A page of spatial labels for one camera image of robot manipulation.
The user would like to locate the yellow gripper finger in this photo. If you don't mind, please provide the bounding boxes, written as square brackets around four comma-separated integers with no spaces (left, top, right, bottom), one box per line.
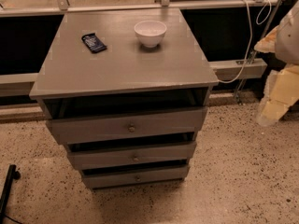
[256,64,299,126]
[254,26,278,53]

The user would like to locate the grey top drawer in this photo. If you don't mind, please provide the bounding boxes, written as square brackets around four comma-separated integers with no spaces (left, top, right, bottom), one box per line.
[47,107,207,145]

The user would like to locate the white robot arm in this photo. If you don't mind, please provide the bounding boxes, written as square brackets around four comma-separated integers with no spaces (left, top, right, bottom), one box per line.
[254,1,299,126]

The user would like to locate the grey middle drawer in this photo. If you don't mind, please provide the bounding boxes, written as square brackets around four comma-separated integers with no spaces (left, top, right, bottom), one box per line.
[67,141,196,170]

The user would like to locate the grey wooden drawer cabinet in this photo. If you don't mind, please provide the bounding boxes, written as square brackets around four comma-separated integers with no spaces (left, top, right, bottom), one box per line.
[30,8,218,189]

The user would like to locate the thin metal pole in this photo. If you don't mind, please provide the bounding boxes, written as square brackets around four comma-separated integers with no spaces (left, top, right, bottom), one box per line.
[232,0,283,105]

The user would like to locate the white ceramic bowl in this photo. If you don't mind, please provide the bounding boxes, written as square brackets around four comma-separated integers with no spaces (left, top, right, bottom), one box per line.
[134,21,167,48]

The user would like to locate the dark blue snack packet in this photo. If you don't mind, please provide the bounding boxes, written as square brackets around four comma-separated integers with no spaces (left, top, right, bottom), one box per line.
[81,34,107,53]

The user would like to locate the black stand leg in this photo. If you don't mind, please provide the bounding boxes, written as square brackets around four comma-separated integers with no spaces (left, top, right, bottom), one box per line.
[0,164,21,224]

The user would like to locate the white cable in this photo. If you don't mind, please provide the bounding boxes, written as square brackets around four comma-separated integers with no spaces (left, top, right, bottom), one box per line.
[217,0,273,85]

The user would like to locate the metal rail frame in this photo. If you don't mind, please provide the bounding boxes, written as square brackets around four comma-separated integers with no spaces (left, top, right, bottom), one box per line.
[0,0,289,98]

